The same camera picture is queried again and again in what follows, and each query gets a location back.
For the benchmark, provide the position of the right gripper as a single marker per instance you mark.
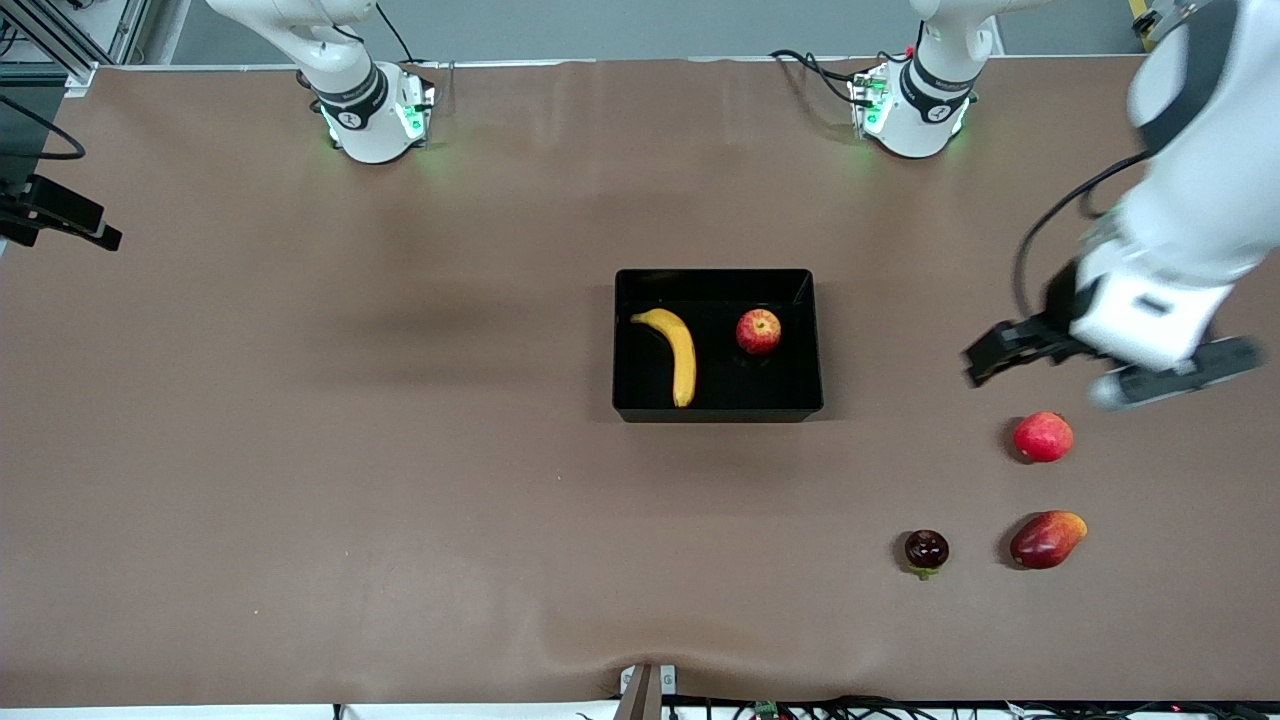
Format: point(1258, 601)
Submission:
point(40, 205)

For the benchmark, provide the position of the metal clamp bracket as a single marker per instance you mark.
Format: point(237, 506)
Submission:
point(645, 685)

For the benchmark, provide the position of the black plastic box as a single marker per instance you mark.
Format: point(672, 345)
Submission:
point(720, 390)

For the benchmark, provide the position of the aluminium profile frame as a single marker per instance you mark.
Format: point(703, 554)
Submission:
point(60, 35)

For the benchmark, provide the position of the plain red round fruit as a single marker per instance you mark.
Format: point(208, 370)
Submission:
point(1043, 437)

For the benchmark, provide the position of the red yellow striped apple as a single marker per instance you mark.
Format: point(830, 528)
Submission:
point(759, 332)

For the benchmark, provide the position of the yellow banana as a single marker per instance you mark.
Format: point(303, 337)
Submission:
point(683, 360)

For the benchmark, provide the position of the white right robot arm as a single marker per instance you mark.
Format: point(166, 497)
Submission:
point(365, 125)

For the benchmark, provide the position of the red orange mango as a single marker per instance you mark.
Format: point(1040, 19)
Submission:
point(1045, 540)

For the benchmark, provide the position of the dark purple mangosteen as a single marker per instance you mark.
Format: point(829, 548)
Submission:
point(927, 550)

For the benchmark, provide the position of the brown table cover mat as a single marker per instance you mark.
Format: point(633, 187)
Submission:
point(400, 450)

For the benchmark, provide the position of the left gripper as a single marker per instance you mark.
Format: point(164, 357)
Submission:
point(1058, 302)

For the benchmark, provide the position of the green terminal connector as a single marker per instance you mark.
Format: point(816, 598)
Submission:
point(766, 709)

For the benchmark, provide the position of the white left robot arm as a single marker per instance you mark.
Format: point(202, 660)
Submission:
point(1200, 200)

